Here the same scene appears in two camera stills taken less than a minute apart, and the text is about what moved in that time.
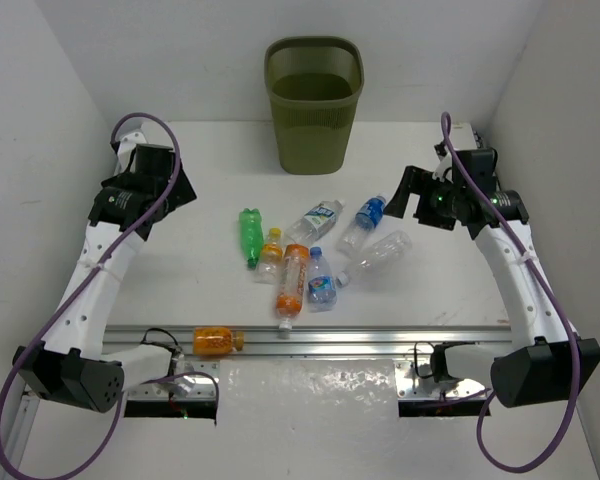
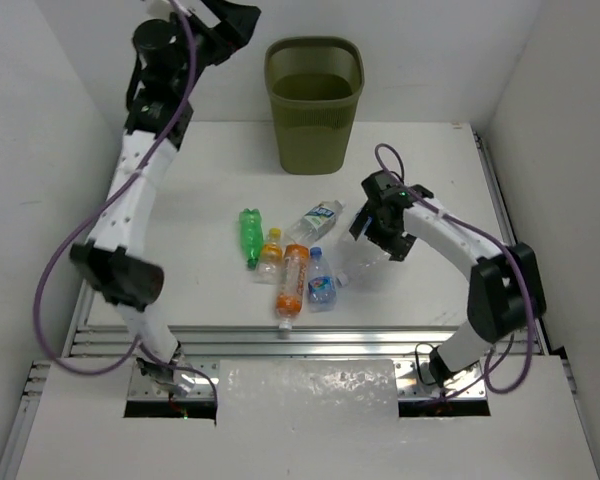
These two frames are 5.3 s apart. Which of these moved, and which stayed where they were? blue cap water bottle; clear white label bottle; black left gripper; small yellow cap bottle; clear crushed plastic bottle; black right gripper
Moved: black left gripper; black right gripper
Stayed: blue cap water bottle; clear white label bottle; small yellow cap bottle; clear crushed plastic bottle
